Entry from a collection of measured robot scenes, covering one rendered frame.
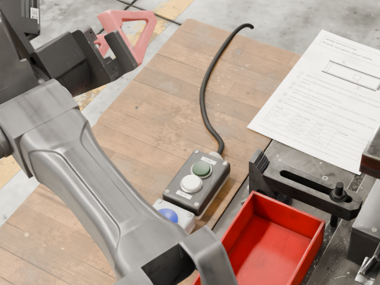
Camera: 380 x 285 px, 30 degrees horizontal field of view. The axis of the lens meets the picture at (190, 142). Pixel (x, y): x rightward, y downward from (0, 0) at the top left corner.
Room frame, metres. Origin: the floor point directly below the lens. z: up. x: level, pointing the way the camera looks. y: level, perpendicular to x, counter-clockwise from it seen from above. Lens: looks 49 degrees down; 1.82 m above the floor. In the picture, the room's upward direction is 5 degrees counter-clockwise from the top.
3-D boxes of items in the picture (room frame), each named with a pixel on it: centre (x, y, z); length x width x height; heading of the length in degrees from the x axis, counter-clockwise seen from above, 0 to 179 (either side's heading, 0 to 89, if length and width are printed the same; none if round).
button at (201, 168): (0.72, -0.01, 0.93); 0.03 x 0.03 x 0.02
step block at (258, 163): (0.67, -0.12, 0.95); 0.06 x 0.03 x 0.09; 55
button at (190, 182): (0.69, 0.00, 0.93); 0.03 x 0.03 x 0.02
